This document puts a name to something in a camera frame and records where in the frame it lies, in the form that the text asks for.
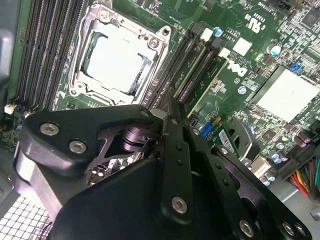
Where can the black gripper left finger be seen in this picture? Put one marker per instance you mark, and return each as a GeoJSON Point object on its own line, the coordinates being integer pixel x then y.
{"type": "Point", "coordinates": [105, 116]}

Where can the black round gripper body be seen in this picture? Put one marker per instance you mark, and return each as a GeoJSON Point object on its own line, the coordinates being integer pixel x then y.
{"type": "Point", "coordinates": [120, 207]}

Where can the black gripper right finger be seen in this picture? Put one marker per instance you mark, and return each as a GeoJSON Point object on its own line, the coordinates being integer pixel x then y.
{"type": "Point", "coordinates": [221, 175]}

